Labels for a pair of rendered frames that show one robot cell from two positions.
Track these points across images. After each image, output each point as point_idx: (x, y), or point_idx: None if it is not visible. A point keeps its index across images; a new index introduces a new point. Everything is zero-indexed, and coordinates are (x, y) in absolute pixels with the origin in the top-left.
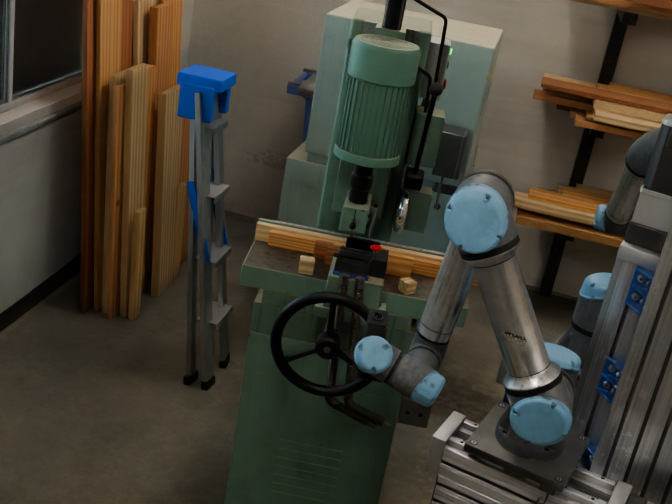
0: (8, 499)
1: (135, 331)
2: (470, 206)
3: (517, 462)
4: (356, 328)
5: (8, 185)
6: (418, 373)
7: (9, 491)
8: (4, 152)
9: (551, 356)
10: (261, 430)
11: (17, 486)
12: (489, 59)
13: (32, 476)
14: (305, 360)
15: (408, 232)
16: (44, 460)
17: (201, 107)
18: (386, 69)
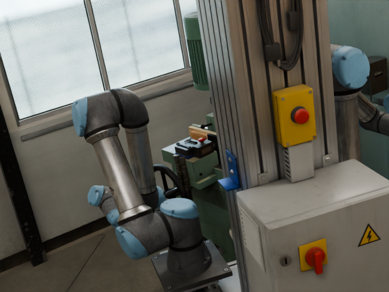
0: (128, 266)
1: None
2: (73, 109)
3: (161, 273)
4: (186, 188)
5: (186, 111)
6: (109, 208)
7: (132, 263)
8: (179, 94)
9: (165, 205)
10: None
11: (136, 261)
12: (388, 4)
13: (147, 258)
14: (197, 207)
15: (370, 134)
16: (158, 252)
17: None
18: (190, 30)
